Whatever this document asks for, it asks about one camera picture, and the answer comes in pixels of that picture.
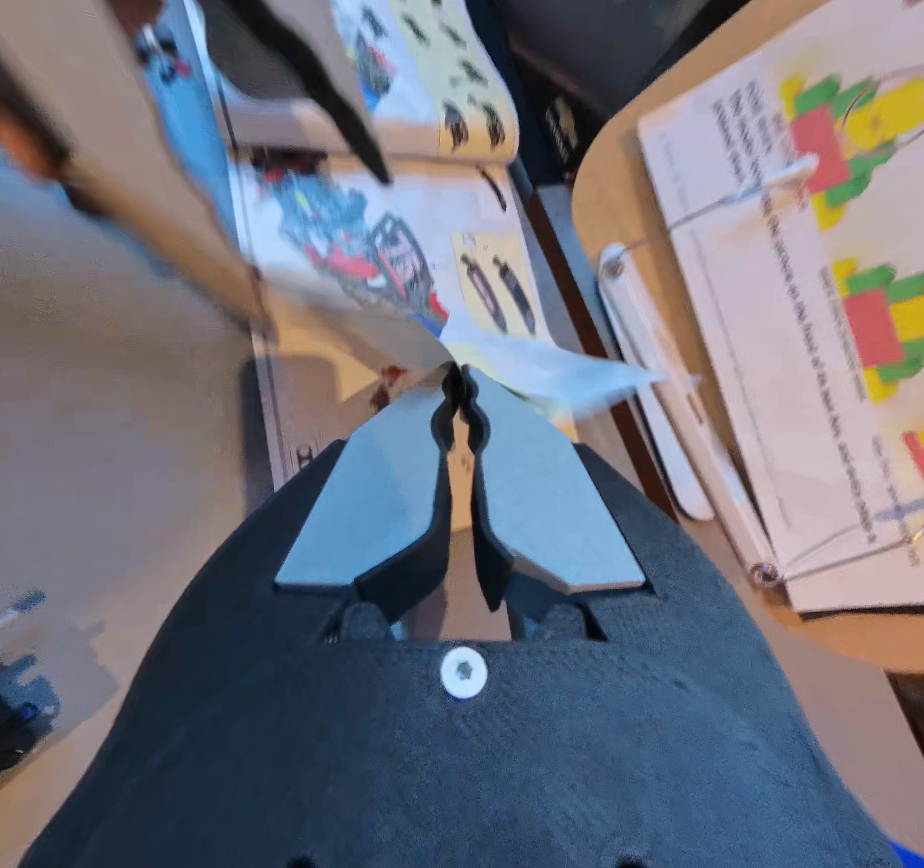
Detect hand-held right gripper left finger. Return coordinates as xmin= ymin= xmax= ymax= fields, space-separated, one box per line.
xmin=274 ymin=365 xmax=459 ymax=620

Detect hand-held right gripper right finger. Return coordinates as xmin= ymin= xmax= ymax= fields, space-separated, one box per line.
xmin=462 ymin=365 xmax=647 ymax=611

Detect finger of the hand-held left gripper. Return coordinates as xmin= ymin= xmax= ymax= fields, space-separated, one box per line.
xmin=155 ymin=0 xmax=396 ymax=185
xmin=0 ymin=0 xmax=275 ymax=335

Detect instruction booklet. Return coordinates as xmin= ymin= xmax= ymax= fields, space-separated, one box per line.
xmin=231 ymin=0 xmax=668 ymax=495

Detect white paper stand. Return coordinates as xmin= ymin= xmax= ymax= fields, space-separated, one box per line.
xmin=596 ymin=242 xmax=784 ymax=589

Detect printed paper sheet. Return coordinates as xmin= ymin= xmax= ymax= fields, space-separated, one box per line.
xmin=637 ymin=0 xmax=924 ymax=614

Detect black toy car box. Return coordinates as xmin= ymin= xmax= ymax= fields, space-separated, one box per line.
xmin=462 ymin=0 xmax=784 ymax=185

